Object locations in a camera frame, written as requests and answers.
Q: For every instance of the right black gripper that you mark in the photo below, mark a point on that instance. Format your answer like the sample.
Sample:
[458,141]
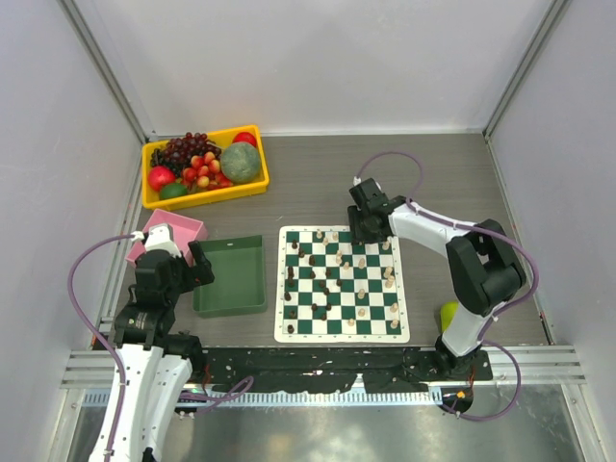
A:
[357,235]

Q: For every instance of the red apple back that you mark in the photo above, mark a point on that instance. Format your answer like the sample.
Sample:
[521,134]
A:
[246,137]

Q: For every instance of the green melon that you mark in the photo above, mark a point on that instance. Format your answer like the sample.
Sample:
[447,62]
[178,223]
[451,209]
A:
[240,162]

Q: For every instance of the yellow plastic fruit bin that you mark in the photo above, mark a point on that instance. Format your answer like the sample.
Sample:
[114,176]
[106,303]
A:
[223,138]

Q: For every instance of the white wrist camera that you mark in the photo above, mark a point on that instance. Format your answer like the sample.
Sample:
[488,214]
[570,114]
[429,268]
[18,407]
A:
[158,237]
[366,184]

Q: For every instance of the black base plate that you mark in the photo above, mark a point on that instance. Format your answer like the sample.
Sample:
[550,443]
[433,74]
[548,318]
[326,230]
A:
[327,370]

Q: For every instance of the dark purple grape bunch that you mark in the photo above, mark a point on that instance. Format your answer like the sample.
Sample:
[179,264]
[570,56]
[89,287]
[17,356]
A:
[177,154]

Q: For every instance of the green white chess board mat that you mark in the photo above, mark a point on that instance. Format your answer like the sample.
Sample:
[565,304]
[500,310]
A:
[331,290]

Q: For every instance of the green plastic tray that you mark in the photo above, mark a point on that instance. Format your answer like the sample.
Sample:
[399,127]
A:
[240,286]

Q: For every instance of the red apple front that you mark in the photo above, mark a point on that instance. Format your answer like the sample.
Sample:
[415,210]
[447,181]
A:
[159,177]

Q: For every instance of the green lime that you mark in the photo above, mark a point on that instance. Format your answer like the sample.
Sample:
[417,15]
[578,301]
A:
[173,190]

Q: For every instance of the white slotted cable duct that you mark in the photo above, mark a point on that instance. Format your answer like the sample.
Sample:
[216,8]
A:
[357,396]

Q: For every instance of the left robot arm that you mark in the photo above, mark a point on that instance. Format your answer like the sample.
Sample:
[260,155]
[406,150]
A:
[152,365]

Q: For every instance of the pink plastic box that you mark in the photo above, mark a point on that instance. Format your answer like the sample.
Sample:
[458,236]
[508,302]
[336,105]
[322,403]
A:
[184,230]

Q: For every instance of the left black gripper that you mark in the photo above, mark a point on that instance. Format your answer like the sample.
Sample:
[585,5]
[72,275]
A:
[201,272]

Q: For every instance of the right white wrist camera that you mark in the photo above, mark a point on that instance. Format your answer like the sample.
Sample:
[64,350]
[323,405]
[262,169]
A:
[366,184]

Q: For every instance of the red yellow cherry bunch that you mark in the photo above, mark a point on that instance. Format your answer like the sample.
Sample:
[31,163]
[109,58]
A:
[204,174]

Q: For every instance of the green pear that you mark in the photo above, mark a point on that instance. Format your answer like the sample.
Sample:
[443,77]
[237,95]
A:
[447,313]

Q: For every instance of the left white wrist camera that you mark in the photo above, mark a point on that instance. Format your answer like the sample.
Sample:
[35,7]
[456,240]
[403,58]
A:
[158,237]

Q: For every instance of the red apple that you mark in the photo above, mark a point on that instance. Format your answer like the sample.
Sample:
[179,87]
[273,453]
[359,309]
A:
[246,137]
[159,177]

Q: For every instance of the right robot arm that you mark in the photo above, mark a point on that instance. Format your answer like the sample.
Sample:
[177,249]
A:
[484,269]

